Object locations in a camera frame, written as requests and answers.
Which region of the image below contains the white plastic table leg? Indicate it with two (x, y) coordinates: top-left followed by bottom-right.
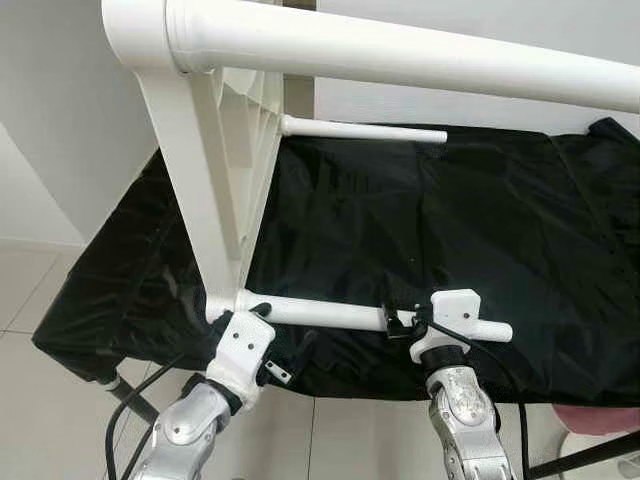
(280, 113), (449, 144)
(165, 0), (640, 113)
(235, 288), (514, 344)

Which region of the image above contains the white plastic table top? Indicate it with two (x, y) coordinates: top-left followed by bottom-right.
(100, 0), (291, 321)

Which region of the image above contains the black cloth table cover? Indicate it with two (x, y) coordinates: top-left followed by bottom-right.
(32, 118), (640, 406)

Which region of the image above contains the pink round stool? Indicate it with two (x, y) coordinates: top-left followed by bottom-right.
(555, 405), (640, 436)

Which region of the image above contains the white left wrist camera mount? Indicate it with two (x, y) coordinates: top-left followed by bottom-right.
(205, 310), (276, 409)

